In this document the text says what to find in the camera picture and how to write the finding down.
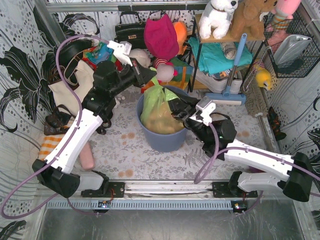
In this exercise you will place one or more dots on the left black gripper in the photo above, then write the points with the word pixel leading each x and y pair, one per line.
pixel 137 73

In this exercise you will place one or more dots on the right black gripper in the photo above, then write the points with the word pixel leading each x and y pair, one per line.
pixel 185 113

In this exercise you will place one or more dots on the green plastic trash bag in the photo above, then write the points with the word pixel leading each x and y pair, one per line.
pixel 156 115

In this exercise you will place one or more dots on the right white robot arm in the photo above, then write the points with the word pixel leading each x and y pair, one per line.
pixel 290 174

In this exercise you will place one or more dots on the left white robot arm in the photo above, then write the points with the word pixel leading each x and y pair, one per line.
pixel 55 172

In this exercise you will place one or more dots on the blue grey trash bin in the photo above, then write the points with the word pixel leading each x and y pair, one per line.
pixel 164 143

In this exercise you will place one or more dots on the magenta cloth bag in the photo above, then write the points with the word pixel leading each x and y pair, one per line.
pixel 160 38

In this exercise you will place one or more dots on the cream canvas tote bag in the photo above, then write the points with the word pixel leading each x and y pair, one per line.
pixel 63 96

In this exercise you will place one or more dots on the dark brown leather bag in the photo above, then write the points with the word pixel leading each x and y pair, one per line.
pixel 56 123

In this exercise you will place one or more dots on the pink white plush pig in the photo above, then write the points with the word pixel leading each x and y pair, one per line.
pixel 165 70

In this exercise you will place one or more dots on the white plush lamb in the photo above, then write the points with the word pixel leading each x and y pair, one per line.
pixel 141 56

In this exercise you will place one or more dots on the red garment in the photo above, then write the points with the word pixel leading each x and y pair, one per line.
pixel 117 66

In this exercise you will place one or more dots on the rainbow striped cloth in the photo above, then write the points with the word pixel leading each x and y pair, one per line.
pixel 180 81

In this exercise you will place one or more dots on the black leather handbag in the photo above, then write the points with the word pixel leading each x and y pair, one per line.
pixel 132 33

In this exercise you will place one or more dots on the colourful patterned cloth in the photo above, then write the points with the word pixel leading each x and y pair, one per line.
pixel 94 55

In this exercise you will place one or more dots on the teal folded cloth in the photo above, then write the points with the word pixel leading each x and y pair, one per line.
pixel 212 59

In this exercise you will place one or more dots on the black round hat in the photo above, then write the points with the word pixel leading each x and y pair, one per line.
pixel 72 49

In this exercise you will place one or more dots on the yellow plush duck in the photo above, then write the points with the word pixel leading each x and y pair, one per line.
pixel 262 76

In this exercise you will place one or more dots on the white plush dog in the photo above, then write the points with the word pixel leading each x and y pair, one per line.
pixel 216 18

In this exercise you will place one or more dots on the black orange small toy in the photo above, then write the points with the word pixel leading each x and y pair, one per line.
pixel 275 124

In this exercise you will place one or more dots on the pink plush cylinder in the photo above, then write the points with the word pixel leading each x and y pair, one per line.
pixel 86 157

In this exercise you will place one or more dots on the brown teddy bear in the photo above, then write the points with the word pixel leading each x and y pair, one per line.
pixel 247 16

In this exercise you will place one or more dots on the orange white checked towel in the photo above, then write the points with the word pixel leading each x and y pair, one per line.
pixel 49 143

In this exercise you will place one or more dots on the silver foil pouch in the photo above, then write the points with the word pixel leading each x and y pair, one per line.
pixel 291 48

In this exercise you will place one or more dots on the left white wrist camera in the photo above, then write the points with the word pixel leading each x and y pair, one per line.
pixel 121 51

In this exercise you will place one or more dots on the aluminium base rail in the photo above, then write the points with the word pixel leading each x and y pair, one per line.
pixel 166 195

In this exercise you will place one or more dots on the black wire basket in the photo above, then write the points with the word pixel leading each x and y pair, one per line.
pixel 305 63

